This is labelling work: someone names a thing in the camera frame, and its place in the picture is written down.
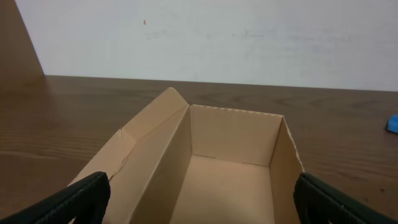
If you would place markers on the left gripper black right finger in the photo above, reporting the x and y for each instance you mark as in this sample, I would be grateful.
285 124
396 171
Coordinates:
317 202

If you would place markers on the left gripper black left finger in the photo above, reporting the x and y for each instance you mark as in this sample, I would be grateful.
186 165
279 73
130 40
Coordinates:
85 201

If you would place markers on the brown cardboard box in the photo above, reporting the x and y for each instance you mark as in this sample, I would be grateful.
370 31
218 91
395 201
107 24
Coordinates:
180 163

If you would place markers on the blue plastic case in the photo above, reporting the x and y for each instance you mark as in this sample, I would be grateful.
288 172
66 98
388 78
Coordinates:
392 124

